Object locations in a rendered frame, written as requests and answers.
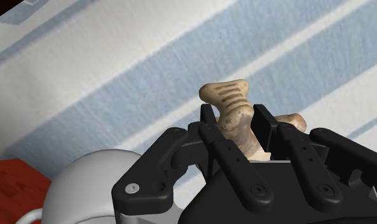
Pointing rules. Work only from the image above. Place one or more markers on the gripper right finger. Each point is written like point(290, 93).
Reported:
point(309, 167)

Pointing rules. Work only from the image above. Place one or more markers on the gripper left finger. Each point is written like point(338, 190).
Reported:
point(151, 173)

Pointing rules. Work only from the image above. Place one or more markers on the beige brown striped figure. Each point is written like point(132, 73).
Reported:
point(234, 108)

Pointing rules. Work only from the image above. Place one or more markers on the blue white striped bed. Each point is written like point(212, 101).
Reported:
point(113, 77)

